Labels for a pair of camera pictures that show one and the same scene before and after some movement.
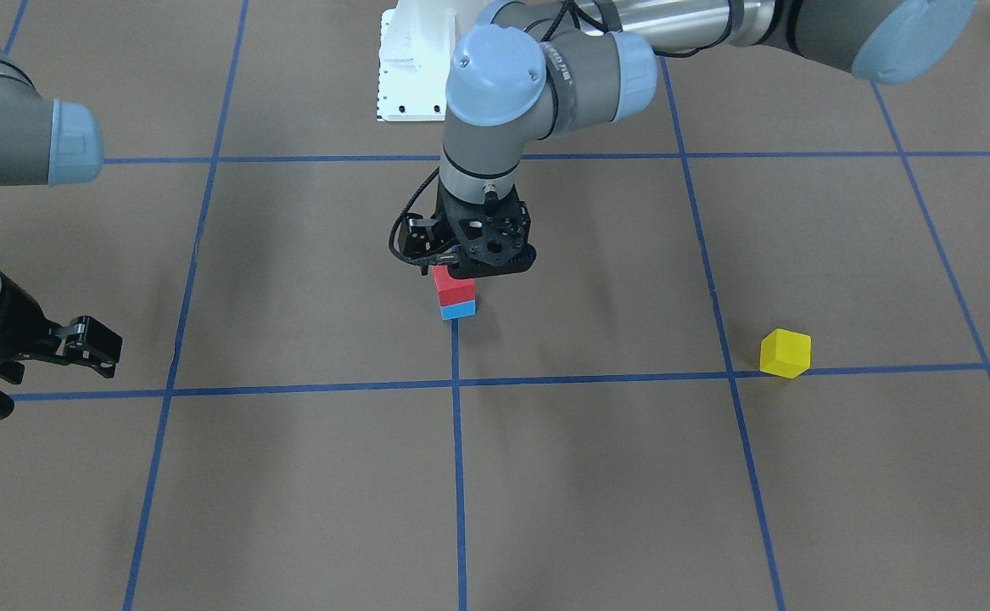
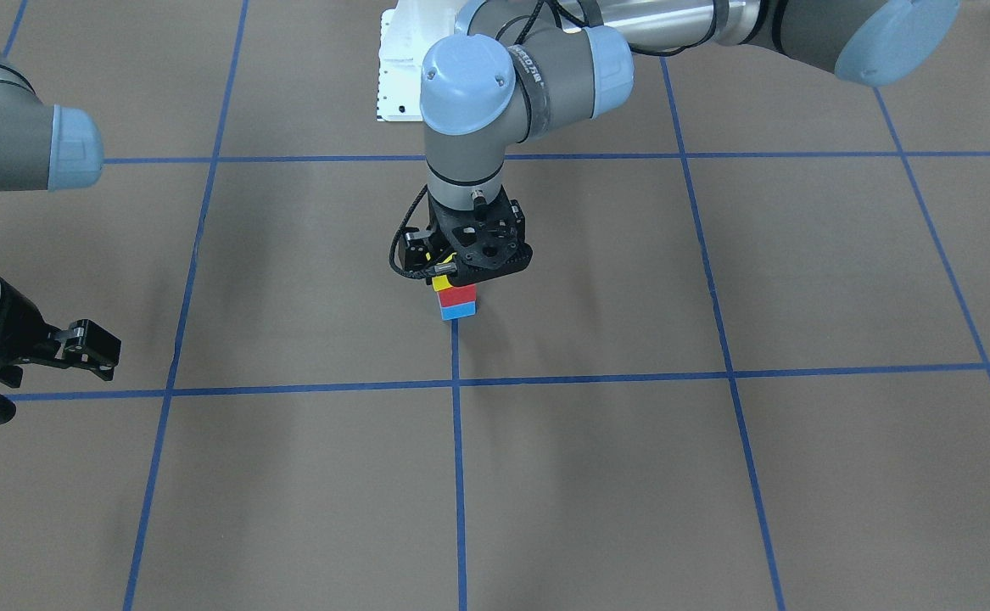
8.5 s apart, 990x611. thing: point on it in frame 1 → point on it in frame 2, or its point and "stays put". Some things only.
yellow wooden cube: [785, 353] → [441, 283]
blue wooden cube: [459, 310] stays put
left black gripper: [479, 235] stays put
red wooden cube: [452, 290] stays put
